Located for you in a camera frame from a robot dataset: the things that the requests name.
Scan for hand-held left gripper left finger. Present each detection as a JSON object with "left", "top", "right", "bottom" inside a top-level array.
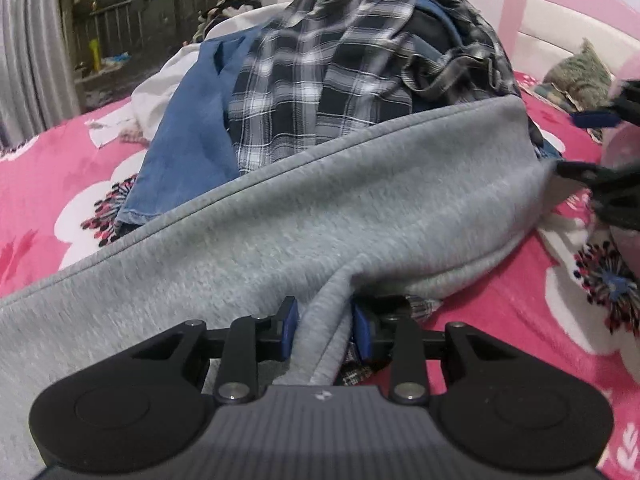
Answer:
[{"left": 130, "top": 296, "right": 301, "bottom": 406}]

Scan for metal balcony railing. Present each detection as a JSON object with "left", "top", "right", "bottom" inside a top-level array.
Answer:
[{"left": 75, "top": 0, "right": 223, "bottom": 61}]

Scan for pale pink fluffy quilt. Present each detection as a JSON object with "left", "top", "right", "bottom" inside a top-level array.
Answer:
[{"left": 600, "top": 125, "right": 640, "bottom": 277}]

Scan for blue jeans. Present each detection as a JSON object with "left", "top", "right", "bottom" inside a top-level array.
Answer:
[{"left": 115, "top": 0, "right": 562, "bottom": 228}]

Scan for white garment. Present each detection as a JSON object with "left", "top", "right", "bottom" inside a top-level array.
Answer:
[{"left": 87, "top": 2, "right": 291, "bottom": 148}]

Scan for grey curtain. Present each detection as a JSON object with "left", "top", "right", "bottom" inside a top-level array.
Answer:
[{"left": 0, "top": 0, "right": 82, "bottom": 136}]

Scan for grey sweatshirt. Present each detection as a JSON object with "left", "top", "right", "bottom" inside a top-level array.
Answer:
[{"left": 0, "top": 95, "right": 557, "bottom": 476}]

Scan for pink floral blanket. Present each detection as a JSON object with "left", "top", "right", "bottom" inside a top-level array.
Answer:
[{"left": 0, "top": 67, "right": 640, "bottom": 480}]

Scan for pink headboard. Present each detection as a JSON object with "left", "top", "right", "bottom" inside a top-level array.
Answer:
[{"left": 500, "top": 0, "right": 640, "bottom": 86}]

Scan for small folding table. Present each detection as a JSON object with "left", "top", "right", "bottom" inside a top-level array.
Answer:
[{"left": 75, "top": 50, "right": 147, "bottom": 111}]

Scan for dark plaid shirt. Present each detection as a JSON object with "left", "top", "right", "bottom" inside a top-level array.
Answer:
[{"left": 227, "top": 0, "right": 523, "bottom": 386}]

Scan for grey-green fuzzy cushion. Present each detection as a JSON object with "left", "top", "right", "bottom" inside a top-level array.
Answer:
[{"left": 542, "top": 39, "right": 614, "bottom": 107}]

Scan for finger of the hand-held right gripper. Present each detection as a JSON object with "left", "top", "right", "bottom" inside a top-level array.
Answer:
[
  {"left": 570, "top": 77, "right": 640, "bottom": 129},
  {"left": 555, "top": 161, "right": 640, "bottom": 192}
]

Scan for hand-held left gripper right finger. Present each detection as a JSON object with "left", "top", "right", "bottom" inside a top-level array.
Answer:
[{"left": 351, "top": 301, "right": 507, "bottom": 406}]

